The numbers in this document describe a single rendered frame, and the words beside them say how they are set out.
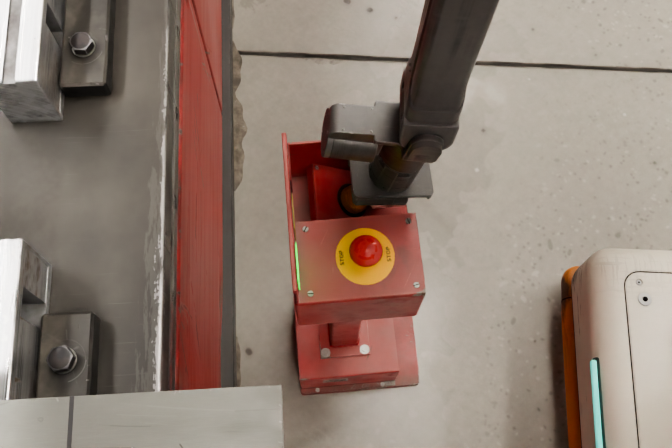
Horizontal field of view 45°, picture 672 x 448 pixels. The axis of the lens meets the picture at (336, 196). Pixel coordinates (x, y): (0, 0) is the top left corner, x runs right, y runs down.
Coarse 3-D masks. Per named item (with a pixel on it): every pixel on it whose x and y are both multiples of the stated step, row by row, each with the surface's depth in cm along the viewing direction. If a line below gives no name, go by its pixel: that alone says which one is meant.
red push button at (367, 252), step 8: (360, 240) 97; (368, 240) 97; (376, 240) 98; (352, 248) 97; (360, 248) 97; (368, 248) 97; (376, 248) 97; (352, 256) 97; (360, 256) 97; (368, 256) 97; (376, 256) 97; (360, 264) 97; (368, 264) 97
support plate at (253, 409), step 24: (0, 408) 71; (24, 408) 71; (48, 408) 71; (96, 408) 71; (120, 408) 71; (144, 408) 71; (168, 408) 72; (192, 408) 72; (216, 408) 72; (240, 408) 72; (264, 408) 72; (0, 432) 71; (24, 432) 71; (48, 432) 71; (72, 432) 71; (96, 432) 71; (120, 432) 71; (144, 432) 71; (168, 432) 71; (192, 432) 71; (216, 432) 71; (240, 432) 71; (264, 432) 71
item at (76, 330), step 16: (48, 320) 84; (64, 320) 84; (80, 320) 84; (96, 320) 85; (48, 336) 83; (64, 336) 83; (80, 336) 83; (96, 336) 85; (48, 352) 83; (80, 352) 83; (96, 352) 85; (48, 368) 82; (80, 368) 82; (96, 368) 84; (48, 384) 82; (64, 384) 82; (80, 384) 82; (96, 384) 84
